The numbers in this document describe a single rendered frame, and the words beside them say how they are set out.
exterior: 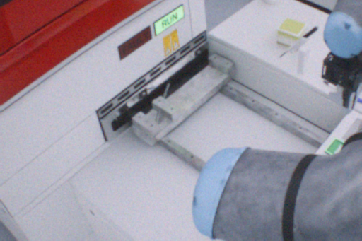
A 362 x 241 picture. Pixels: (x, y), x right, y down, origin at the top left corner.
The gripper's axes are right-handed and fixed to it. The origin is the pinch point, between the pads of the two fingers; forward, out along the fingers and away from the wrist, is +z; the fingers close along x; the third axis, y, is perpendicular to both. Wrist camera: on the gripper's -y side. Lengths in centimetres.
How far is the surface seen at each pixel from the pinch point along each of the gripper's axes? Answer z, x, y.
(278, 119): 26.0, -8.0, 25.0
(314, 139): 25.8, -8.1, 12.1
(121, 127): 24, 24, 57
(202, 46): 17, -12, 57
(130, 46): 1, 14, 58
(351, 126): 14.8, -9.4, 2.2
